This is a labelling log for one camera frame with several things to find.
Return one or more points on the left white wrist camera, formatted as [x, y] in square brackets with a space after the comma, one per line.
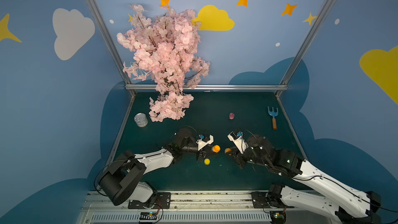
[203, 140]

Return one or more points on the aluminium frame right post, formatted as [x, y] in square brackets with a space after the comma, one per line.
[310, 36]

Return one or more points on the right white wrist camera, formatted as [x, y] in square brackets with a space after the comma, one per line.
[238, 139]

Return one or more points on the small circuit board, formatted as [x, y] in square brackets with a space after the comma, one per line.
[147, 217]

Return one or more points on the aluminium frame post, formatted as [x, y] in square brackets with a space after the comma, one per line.
[310, 36]
[94, 9]

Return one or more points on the aluminium frame left post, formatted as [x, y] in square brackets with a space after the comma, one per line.
[94, 9]

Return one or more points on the pink cherry blossom tree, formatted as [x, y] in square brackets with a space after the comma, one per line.
[165, 50]

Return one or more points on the aluminium frame back bar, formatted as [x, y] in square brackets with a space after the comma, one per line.
[215, 87]

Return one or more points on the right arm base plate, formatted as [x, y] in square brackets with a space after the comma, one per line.
[267, 200]

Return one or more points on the orange jar lid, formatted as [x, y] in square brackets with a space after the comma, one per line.
[227, 150]

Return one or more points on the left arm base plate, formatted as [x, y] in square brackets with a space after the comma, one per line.
[162, 199]

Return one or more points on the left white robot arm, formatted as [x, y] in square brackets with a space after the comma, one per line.
[122, 181]

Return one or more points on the aluminium front rail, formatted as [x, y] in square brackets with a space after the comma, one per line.
[198, 207]

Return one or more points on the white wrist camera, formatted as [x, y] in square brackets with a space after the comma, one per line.
[203, 140]
[238, 139]

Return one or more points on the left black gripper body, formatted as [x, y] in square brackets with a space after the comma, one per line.
[202, 151]

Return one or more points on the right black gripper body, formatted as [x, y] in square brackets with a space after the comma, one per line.
[239, 155]

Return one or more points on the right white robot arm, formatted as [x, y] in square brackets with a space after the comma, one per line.
[340, 203]

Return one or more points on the blue garden fork toy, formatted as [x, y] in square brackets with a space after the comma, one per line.
[273, 112]

